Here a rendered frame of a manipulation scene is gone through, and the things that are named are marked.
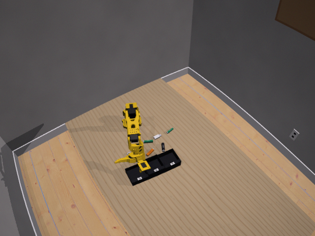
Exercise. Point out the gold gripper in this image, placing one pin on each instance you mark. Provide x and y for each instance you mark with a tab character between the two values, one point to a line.
135	157

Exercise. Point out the white usb stick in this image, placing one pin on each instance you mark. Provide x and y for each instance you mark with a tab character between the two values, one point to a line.
157	136

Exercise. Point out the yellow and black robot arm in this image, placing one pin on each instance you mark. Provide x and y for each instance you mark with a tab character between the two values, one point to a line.
132	122

